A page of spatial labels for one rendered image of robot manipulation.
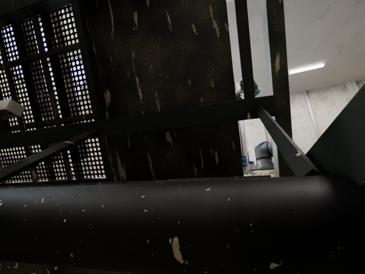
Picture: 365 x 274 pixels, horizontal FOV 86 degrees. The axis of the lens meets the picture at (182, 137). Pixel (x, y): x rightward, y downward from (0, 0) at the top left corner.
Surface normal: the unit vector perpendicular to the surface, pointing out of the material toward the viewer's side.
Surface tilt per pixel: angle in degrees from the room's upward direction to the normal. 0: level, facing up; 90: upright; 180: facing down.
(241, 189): 50
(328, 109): 90
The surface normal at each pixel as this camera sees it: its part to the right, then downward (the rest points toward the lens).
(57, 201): -0.24, -0.78
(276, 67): -0.25, 0.16
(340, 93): -0.37, -0.39
